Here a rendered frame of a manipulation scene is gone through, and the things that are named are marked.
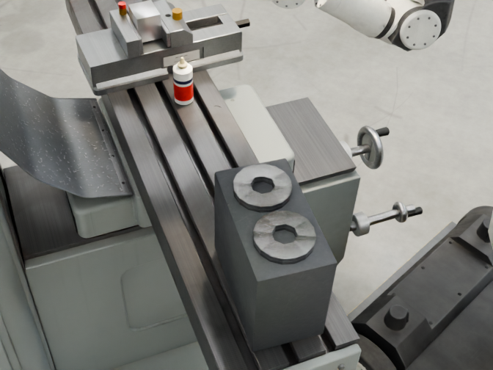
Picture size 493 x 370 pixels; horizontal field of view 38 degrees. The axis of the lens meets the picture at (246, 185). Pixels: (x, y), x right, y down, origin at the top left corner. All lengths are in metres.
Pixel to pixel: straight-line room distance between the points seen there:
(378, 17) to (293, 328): 0.60
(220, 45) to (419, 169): 1.35
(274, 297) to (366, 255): 1.44
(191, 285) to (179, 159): 0.30
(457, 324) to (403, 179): 1.15
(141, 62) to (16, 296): 0.55
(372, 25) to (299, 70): 1.78
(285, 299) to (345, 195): 0.73
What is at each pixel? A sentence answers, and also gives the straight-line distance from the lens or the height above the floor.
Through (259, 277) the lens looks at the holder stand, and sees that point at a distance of 0.99.
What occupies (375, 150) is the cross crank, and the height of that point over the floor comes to 0.64.
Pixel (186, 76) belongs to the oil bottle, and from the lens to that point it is 1.48.
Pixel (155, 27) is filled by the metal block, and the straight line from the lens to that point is 1.57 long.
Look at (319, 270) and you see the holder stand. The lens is 1.01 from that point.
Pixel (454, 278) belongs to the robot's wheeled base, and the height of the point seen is 0.59.
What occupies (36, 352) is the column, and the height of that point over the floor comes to 0.45.
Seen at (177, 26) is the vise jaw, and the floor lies 1.02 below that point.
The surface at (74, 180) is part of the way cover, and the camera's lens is 1.45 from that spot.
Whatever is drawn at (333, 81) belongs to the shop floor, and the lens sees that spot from 3.11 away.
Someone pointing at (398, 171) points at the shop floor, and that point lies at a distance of 2.75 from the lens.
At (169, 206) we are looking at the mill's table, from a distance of 1.32.
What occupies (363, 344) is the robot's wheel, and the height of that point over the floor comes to 0.60.
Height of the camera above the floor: 1.90
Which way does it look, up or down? 46 degrees down
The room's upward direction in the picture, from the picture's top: 3 degrees clockwise
